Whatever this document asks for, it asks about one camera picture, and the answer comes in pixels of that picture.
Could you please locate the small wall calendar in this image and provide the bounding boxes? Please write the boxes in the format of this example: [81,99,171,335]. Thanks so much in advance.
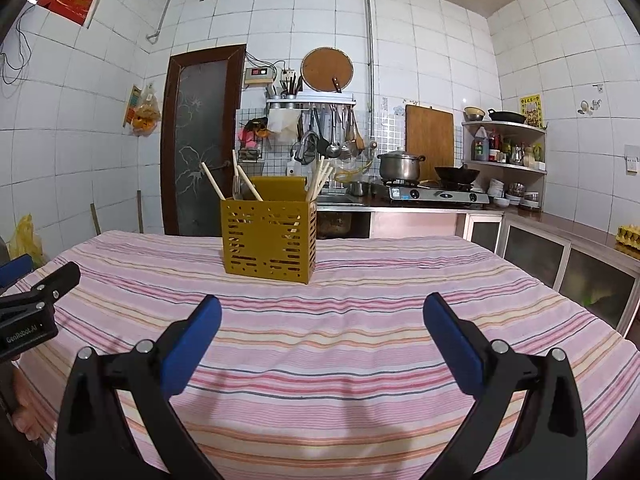
[123,85,142,128]

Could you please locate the steel gas stove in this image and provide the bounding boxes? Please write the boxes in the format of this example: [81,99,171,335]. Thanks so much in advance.
[375,180,491,209]

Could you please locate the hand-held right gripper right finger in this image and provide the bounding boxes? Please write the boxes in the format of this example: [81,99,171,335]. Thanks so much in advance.
[422,292,588,480]

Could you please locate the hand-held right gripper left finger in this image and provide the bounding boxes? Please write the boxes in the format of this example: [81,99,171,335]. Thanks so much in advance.
[56,294,223,480]

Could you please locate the grey wall pipe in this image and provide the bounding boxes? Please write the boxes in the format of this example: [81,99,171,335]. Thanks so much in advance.
[146,0,375,111]

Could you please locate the rectangular wooden cutting board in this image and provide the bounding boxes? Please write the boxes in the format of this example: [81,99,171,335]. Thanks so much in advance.
[404,104,456,178]

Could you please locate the brown frosted glass door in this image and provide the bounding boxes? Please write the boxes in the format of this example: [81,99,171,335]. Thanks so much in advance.
[160,44,248,237]

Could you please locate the yellow plastic bag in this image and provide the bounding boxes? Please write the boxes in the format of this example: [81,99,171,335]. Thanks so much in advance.
[9,214,48,266]

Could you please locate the pink hanging gloves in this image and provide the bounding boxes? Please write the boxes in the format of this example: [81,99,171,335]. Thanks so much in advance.
[239,116,273,143]

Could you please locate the pink striped tablecloth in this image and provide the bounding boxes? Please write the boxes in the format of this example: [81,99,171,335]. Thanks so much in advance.
[7,230,640,480]

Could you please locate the yellow wall poster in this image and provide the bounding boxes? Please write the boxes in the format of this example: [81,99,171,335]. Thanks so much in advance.
[520,94,543,129]

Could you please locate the wooden hanging spatula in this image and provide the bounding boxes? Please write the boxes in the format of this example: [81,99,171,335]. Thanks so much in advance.
[350,107,365,151]

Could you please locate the white hanging cloth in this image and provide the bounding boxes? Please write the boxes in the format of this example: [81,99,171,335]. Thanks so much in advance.
[267,109,301,143]

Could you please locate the black wall cable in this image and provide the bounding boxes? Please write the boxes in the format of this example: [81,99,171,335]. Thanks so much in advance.
[0,10,38,86]

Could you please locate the black hanging ladle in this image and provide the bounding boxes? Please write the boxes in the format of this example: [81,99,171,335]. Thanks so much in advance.
[312,107,328,156]

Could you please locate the yellow egg carton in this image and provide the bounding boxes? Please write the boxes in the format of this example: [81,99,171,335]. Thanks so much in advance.
[615,225,640,252]

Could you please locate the metal kitchen faucet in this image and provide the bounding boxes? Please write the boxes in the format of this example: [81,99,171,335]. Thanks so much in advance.
[292,130,321,161]

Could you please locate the stack of white bowls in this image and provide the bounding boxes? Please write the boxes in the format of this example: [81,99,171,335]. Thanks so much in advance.
[487,177,542,210]

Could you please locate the plastic bag of oranges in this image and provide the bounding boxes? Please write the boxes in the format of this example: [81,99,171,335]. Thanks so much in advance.
[131,84,162,136]

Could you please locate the metal wall rack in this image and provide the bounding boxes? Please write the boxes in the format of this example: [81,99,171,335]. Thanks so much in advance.
[265,94,357,110]

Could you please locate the yellow slotted utensil holder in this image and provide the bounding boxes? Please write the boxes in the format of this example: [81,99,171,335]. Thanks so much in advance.
[221,176,318,285]

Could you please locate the metal hanging ladle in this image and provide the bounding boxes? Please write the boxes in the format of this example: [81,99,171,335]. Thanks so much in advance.
[327,107,343,158]

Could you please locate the white corner shelf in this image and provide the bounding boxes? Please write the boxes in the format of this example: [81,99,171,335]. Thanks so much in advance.
[461,119,548,211]

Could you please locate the steel cooking pot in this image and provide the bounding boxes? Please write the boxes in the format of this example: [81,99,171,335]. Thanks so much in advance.
[376,150,426,182]

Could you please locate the clear glass bowl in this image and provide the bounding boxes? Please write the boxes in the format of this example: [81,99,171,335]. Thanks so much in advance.
[334,157,373,184]

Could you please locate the black wok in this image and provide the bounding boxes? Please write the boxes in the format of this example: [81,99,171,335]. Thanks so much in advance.
[434,165,481,186]

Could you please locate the beige control box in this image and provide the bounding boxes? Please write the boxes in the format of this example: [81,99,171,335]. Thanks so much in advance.
[243,65,277,86]

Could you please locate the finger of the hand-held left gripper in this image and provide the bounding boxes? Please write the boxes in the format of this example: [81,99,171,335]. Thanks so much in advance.
[30,261,82,306]
[0,254,33,288]

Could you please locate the kitchen counter cabinet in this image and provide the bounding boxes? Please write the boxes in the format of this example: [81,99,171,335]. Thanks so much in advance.
[320,195,640,338]

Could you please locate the black frying pan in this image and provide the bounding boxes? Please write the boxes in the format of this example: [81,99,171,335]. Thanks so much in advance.
[487,108,527,125]

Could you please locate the row of condiment bottles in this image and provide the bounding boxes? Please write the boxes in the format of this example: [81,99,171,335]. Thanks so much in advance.
[489,132,546,170]

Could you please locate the round wooden board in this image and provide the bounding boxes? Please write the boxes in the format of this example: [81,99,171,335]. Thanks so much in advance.
[301,46,355,93]

